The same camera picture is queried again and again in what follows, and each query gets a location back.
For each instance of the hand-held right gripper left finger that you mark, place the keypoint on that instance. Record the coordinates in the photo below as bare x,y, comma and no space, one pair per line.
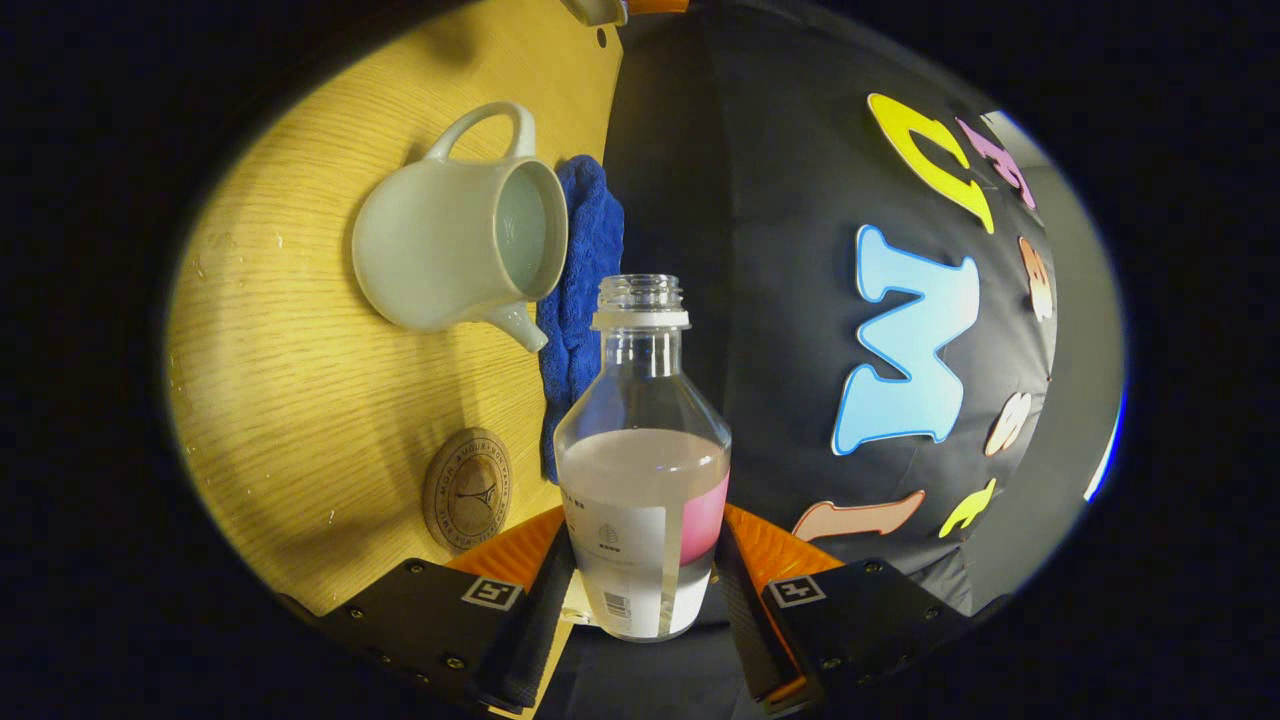
540,640

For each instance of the clear water bottle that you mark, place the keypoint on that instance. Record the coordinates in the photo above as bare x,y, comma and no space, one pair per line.
640,480

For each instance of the round brown coaster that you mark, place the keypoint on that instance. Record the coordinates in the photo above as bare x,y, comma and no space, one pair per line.
465,490

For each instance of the white teacup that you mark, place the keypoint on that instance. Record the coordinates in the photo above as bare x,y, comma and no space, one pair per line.
430,250

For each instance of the blue towel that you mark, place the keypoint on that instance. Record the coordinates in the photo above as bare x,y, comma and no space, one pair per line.
585,260

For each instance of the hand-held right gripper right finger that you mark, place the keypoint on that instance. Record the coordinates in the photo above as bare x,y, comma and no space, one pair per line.
745,640

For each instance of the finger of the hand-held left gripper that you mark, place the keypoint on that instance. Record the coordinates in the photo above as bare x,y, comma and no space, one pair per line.
655,6

